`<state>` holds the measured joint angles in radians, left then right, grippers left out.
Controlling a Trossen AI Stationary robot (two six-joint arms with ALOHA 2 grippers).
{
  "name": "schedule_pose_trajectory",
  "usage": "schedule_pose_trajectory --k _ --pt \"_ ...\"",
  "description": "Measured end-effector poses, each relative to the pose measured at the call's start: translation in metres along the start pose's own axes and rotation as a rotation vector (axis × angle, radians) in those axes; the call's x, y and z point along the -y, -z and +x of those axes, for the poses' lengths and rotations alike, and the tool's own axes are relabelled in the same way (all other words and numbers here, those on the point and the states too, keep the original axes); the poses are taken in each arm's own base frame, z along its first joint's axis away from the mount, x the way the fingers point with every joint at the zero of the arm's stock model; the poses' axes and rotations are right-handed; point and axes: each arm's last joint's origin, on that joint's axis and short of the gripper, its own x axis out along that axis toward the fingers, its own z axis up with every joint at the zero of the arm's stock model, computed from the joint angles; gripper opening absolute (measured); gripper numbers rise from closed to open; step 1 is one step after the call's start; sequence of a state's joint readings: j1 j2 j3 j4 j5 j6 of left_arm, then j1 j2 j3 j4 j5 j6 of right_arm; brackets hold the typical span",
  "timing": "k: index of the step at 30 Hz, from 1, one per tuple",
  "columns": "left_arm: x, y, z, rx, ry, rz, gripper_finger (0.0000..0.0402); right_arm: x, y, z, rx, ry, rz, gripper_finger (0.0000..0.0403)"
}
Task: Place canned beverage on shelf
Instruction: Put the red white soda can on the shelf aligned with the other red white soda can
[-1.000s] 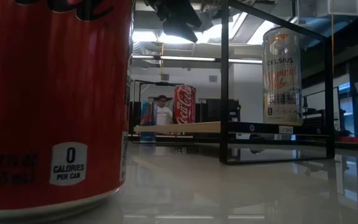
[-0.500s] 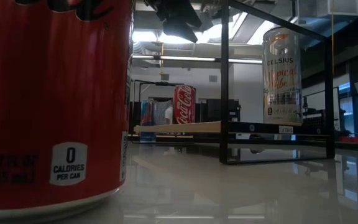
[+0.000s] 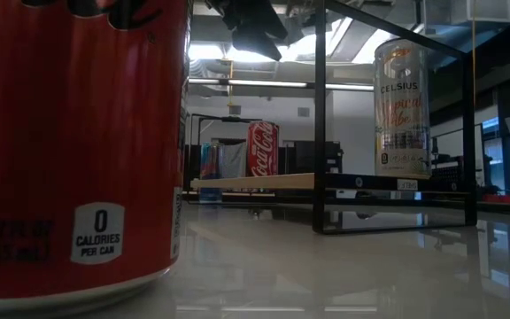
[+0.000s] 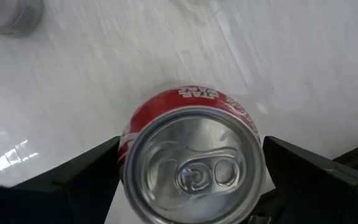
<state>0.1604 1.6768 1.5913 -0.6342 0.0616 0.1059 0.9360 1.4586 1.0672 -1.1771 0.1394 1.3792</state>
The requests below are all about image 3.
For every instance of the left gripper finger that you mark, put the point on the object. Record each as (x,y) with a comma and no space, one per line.
(259,37)

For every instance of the red Coca-Cola can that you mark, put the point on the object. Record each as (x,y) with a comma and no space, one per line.
(263,150)

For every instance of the blue silver Red Bull can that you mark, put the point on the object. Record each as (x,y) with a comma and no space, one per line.
(210,164)

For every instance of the white Celsius can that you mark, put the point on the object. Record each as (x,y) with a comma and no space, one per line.
(401,111)

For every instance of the red Coke Zero can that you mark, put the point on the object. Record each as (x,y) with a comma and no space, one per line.
(82,155)

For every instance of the long ceiling light strip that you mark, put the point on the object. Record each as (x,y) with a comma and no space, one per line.
(264,83)

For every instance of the white hanging panel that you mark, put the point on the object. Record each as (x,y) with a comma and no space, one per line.
(481,11)

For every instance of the red container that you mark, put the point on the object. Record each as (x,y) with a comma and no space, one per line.
(498,199)

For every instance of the black table frame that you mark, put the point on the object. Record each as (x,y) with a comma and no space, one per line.
(281,198)

